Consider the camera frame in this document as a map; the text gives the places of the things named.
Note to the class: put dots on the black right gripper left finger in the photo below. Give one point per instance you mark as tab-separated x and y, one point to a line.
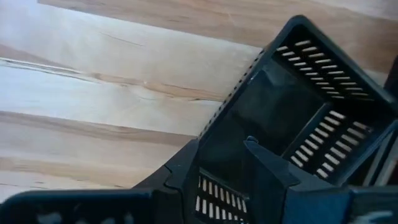
177	193

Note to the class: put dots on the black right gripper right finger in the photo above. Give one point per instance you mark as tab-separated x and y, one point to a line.
273	193

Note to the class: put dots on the black plastic basket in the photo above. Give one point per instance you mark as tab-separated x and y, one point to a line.
273	105

